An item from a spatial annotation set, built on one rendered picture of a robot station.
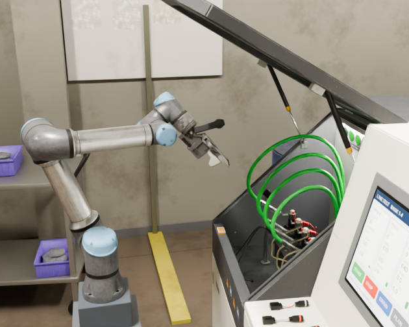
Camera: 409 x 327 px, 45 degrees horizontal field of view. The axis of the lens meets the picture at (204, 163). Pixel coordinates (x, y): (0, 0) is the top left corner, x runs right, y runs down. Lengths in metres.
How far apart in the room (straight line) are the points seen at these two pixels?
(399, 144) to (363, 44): 3.18
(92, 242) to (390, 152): 0.99
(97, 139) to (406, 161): 0.92
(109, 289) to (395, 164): 1.03
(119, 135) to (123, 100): 2.32
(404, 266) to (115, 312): 1.00
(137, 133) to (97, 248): 0.41
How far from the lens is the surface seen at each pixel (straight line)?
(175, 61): 3.94
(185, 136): 1.84
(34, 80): 3.66
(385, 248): 1.34
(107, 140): 1.64
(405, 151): 1.34
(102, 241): 1.74
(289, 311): 1.62
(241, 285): 1.79
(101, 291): 1.80
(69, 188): 1.79
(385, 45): 4.62
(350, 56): 4.46
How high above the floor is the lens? 1.89
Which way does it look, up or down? 18 degrees down
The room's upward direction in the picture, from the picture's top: straight up
